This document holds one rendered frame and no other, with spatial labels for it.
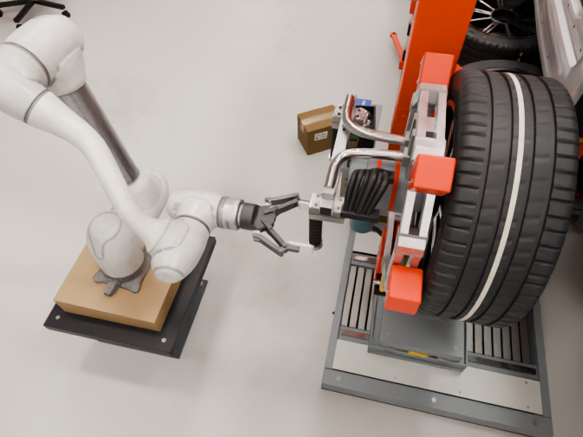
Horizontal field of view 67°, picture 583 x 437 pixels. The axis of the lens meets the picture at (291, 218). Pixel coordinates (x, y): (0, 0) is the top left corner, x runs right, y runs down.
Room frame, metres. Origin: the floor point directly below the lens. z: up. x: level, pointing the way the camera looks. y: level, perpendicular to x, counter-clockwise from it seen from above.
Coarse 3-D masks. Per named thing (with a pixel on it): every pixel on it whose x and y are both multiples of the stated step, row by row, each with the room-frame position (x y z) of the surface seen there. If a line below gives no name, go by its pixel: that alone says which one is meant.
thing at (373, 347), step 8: (376, 296) 0.79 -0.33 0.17; (376, 304) 0.75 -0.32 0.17; (376, 312) 0.72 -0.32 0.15; (376, 320) 0.69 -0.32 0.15; (376, 328) 0.66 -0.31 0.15; (464, 328) 0.64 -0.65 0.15; (376, 336) 0.62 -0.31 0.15; (464, 336) 0.61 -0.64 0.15; (368, 344) 0.61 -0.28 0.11; (376, 344) 0.59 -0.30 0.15; (464, 344) 0.58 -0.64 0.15; (368, 352) 0.58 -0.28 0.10; (376, 352) 0.57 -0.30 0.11; (384, 352) 0.57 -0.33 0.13; (392, 352) 0.56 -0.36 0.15; (400, 352) 0.55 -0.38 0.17; (408, 352) 0.55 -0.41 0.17; (464, 352) 0.55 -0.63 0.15; (408, 360) 0.54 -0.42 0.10; (416, 360) 0.53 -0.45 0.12; (424, 360) 0.53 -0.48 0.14; (432, 360) 0.52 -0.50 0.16; (440, 360) 0.52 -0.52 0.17; (448, 360) 0.51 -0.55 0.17; (464, 360) 0.52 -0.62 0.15; (448, 368) 0.50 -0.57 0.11; (456, 368) 0.50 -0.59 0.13; (464, 368) 0.49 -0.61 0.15
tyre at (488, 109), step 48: (480, 96) 0.76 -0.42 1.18; (528, 96) 0.76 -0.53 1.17; (480, 144) 0.64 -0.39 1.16; (528, 144) 0.63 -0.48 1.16; (576, 144) 0.62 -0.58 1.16; (480, 192) 0.55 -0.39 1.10; (528, 192) 0.54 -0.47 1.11; (480, 240) 0.48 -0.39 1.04; (528, 240) 0.47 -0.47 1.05; (432, 288) 0.45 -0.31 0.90; (480, 288) 0.43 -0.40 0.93; (528, 288) 0.41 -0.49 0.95
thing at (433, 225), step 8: (448, 104) 0.92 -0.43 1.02; (448, 112) 0.96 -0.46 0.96; (448, 120) 0.97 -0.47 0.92; (448, 128) 0.96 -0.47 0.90; (448, 136) 0.93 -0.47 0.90; (448, 144) 0.85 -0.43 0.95; (448, 152) 0.82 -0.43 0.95; (440, 200) 0.78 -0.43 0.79; (440, 208) 0.68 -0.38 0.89; (416, 216) 0.84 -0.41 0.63; (432, 216) 0.72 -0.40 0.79; (440, 216) 0.65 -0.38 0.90; (416, 224) 0.82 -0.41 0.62; (432, 224) 0.70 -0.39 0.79; (432, 232) 0.68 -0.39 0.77; (432, 240) 0.63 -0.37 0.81; (432, 248) 0.61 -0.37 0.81; (424, 256) 0.64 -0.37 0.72; (424, 264) 0.62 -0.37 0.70; (424, 272) 0.52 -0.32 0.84
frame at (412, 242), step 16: (416, 96) 0.93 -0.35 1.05; (432, 96) 0.85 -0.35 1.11; (416, 112) 1.00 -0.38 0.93; (432, 112) 1.00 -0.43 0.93; (416, 128) 0.75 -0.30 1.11; (416, 144) 0.68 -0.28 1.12; (432, 144) 0.68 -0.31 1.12; (432, 208) 0.58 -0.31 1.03; (400, 224) 0.57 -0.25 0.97; (400, 240) 0.53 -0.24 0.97; (416, 240) 0.53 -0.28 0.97; (384, 256) 0.70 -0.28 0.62; (400, 256) 0.52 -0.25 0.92; (416, 256) 0.51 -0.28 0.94; (384, 272) 0.59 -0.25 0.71; (384, 288) 0.53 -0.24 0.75
